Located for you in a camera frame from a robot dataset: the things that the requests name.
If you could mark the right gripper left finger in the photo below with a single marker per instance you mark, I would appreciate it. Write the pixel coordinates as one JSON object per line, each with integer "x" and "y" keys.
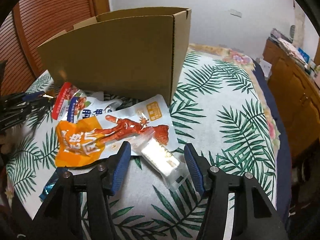
{"x": 59, "y": 216}

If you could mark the white wall switch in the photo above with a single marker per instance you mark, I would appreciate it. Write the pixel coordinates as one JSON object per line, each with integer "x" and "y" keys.
{"x": 235, "y": 13}

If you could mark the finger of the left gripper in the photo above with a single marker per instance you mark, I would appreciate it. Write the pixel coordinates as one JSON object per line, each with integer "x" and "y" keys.
{"x": 14, "y": 114}
{"x": 33, "y": 96}

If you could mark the folded floral cloth stack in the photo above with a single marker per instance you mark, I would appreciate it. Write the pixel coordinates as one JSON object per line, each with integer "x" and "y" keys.
{"x": 291, "y": 51}

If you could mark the red blue nut packet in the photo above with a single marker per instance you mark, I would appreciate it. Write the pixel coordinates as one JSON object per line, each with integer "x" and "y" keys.
{"x": 72, "y": 104}

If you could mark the small blue candy wrapper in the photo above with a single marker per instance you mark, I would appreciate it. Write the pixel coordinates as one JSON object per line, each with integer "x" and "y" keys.
{"x": 50, "y": 184}

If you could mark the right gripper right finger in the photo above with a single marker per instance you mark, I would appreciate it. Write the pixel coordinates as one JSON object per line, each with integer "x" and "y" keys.
{"x": 254, "y": 215}

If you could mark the blue tissue pack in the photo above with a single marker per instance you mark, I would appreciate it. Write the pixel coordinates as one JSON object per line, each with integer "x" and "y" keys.
{"x": 305, "y": 56}

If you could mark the wooden louvered wardrobe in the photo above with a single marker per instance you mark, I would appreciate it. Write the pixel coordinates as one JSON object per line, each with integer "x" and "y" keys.
{"x": 29, "y": 24}

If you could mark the brown cardboard box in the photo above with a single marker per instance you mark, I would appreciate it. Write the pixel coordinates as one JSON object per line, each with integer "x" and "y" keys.
{"x": 137, "y": 53}

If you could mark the wooden sideboard cabinet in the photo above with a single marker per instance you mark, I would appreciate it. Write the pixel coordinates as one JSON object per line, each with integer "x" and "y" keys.
{"x": 296, "y": 96}

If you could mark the white chicken feet packet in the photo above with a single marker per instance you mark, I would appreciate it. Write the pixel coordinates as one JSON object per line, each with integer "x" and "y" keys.
{"x": 146, "y": 116}

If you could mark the orange chicken feet packet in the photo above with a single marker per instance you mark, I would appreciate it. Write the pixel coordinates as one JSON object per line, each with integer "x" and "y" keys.
{"x": 83, "y": 143}

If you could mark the cream window curtain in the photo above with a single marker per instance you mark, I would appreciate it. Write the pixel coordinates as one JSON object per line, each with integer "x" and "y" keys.
{"x": 298, "y": 38}

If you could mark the small white fan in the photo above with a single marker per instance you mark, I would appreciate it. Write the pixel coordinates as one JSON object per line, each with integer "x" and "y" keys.
{"x": 292, "y": 31}

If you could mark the clear white nougat bar packet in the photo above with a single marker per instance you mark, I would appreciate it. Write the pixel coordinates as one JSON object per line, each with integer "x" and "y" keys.
{"x": 172, "y": 170}

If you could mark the palm leaf patterned cloth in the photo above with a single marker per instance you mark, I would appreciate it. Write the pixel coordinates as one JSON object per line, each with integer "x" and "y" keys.
{"x": 212, "y": 129}

